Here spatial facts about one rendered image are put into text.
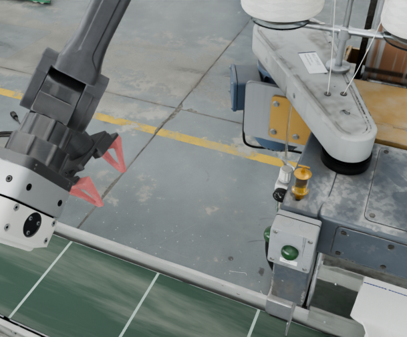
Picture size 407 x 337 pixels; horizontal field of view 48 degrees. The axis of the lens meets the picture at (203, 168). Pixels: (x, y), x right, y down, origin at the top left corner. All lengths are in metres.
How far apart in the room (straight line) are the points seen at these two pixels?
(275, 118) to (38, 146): 0.66
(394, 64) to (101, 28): 0.72
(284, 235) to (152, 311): 1.09
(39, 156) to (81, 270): 1.32
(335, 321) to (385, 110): 0.88
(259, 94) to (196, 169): 1.74
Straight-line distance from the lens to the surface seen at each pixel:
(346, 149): 0.83
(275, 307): 1.01
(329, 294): 1.60
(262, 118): 1.18
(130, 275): 1.89
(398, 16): 0.89
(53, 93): 0.71
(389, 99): 1.10
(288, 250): 0.78
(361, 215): 0.80
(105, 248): 2.00
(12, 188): 0.63
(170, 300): 1.80
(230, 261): 2.37
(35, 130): 0.68
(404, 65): 1.16
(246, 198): 2.66
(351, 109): 0.89
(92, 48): 0.68
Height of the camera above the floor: 1.90
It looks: 42 degrees down
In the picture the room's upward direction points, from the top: 2 degrees counter-clockwise
